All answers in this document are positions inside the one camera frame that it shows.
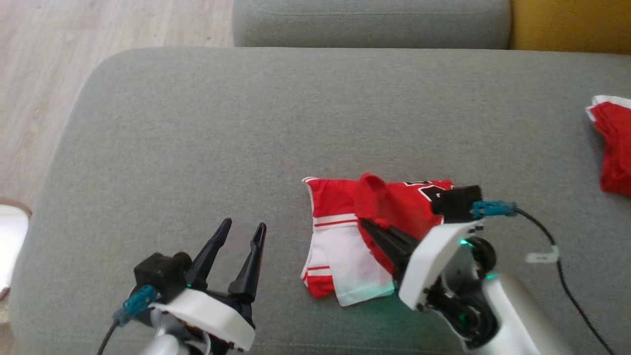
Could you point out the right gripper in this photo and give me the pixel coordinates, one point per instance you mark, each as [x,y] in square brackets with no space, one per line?
[434,266]

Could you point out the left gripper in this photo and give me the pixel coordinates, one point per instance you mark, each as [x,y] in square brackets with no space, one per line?
[212,315]

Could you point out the red basketball jersey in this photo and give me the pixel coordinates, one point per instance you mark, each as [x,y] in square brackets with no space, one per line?
[335,207]

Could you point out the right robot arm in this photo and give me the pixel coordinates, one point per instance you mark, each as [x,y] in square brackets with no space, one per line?
[522,320]

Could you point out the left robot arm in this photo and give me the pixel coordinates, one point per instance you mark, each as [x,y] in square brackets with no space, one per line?
[162,347]

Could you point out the white round floor object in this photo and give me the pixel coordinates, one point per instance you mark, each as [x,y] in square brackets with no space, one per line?
[10,246]

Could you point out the large grey sofa seat cushion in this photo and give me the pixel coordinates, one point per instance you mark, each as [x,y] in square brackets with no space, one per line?
[369,22]

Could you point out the wide yellow sofa backrest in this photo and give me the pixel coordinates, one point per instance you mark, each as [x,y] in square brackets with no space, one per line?
[572,24]

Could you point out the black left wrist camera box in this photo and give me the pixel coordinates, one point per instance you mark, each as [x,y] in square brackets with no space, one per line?
[160,273]

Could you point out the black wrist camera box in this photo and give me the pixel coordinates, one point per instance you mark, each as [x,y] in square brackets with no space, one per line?
[456,202]
[160,273]

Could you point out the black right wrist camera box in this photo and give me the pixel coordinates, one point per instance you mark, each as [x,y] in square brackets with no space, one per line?
[456,202]

